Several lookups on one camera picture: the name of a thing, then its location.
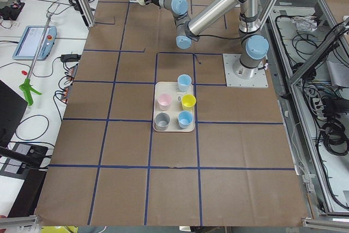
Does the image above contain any light blue plastic cup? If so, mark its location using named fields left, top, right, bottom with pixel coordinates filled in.
left=177, top=74, right=191, bottom=92

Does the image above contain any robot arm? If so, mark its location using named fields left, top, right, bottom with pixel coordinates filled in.
left=143, top=0, right=262, bottom=50

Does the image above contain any pink plastic cup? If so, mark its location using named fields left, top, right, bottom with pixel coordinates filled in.
left=157, top=93, right=172, bottom=111

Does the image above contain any yellow plastic cup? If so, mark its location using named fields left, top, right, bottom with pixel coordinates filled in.
left=181, top=94, right=196, bottom=111

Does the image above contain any grey plastic cup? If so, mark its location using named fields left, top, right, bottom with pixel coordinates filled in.
left=155, top=112, right=171, bottom=131

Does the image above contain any light blue cup tray edge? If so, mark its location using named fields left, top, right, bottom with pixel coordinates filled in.
left=178, top=110, right=193, bottom=129

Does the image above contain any black power adapter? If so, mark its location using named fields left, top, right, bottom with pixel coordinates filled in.
left=61, top=53, right=81, bottom=62

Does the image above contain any cream plastic tray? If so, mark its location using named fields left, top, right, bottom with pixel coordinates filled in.
left=153, top=82, right=195, bottom=133

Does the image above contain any blue teach pendant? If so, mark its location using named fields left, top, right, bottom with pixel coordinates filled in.
left=13, top=26, right=57, bottom=61

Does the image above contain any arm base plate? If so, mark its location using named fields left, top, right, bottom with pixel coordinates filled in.
left=222, top=53, right=268, bottom=88

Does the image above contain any green handled reacher grabber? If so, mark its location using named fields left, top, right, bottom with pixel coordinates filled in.
left=19, top=10, right=53, bottom=106

